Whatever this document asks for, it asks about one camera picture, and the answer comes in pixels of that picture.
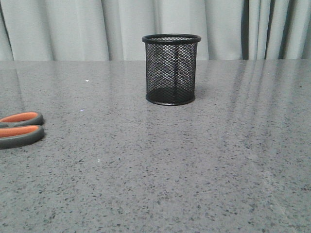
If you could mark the black mesh pen cup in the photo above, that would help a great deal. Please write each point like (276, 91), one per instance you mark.
(170, 68)

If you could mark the light grey curtain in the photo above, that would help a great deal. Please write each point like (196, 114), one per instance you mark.
(91, 30)

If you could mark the grey orange handled scissors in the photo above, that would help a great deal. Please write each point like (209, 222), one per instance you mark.
(21, 129)

